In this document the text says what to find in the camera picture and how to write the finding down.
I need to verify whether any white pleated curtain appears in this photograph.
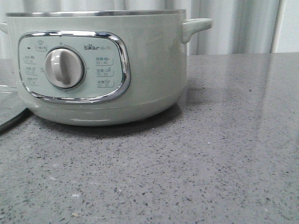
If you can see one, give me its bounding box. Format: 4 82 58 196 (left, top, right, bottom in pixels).
0 0 299 55

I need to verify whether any light green electric cooking pot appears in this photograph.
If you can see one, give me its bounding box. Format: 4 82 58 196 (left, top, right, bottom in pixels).
0 9 213 126

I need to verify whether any glass pot lid steel rim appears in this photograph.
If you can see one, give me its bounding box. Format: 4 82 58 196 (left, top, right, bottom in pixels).
0 85 31 135

